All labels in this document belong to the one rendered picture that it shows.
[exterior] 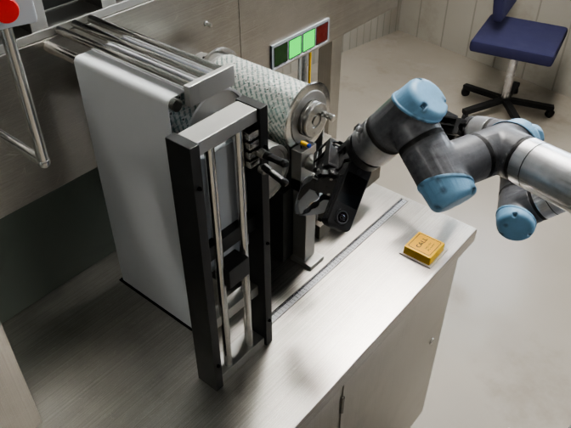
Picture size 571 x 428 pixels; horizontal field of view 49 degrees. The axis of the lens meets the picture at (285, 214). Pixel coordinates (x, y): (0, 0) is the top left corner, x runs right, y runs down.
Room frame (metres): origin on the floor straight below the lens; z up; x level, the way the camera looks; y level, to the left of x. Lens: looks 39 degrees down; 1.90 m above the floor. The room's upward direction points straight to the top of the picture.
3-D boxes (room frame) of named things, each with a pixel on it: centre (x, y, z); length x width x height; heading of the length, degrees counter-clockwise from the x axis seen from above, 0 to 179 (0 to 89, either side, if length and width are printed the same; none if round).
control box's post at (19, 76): (0.73, 0.34, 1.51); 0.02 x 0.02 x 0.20
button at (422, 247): (1.10, -0.32, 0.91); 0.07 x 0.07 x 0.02; 50
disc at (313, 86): (1.13, -0.05, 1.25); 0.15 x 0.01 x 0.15; 140
